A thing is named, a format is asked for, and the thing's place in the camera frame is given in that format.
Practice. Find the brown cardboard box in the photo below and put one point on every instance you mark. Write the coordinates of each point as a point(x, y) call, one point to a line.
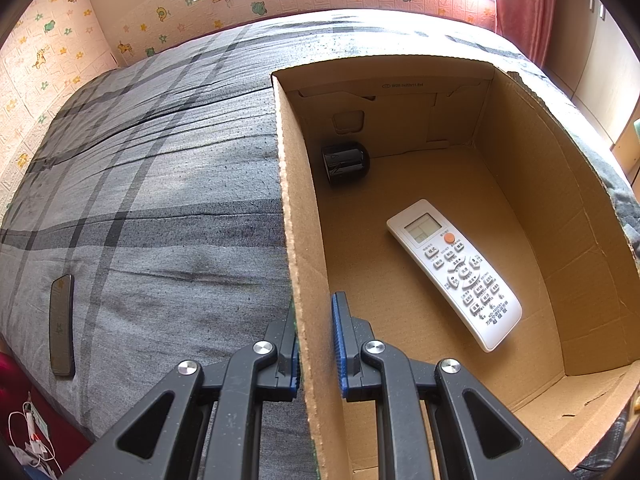
point(456, 210)

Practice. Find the red curtain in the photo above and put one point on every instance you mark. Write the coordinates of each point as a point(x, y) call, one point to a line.
point(528, 25)

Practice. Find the white air conditioner remote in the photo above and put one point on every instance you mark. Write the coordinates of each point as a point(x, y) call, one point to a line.
point(474, 289)

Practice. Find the beige wardrobe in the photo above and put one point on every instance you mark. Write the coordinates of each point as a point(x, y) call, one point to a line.
point(591, 60)

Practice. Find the black cylinder object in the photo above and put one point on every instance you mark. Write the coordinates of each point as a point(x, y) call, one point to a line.
point(345, 162)

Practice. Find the black smartphone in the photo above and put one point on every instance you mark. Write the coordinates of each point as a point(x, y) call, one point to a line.
point(61, 341)

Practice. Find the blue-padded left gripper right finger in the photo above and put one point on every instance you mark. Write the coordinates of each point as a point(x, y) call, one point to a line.
point(433, 420)

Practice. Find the grey plaid bed blanket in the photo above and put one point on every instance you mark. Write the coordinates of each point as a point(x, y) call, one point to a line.
point(158, 188)

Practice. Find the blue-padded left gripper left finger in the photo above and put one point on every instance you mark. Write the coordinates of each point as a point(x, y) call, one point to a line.
point(200, 421)

